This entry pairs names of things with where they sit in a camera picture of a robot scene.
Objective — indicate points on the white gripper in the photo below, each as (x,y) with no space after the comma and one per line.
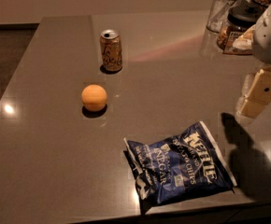
(270,36)

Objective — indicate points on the orange fruit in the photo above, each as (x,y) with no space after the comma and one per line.
(94,98)

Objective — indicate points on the blue Kettle chip bag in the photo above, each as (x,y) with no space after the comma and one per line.
(181,167)

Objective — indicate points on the glass jar with black lid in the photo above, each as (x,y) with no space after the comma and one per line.
(238,21)

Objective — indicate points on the clear plastic cup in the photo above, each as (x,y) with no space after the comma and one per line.
(218,12)

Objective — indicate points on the gold soda can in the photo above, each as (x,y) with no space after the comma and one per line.
(110,44)

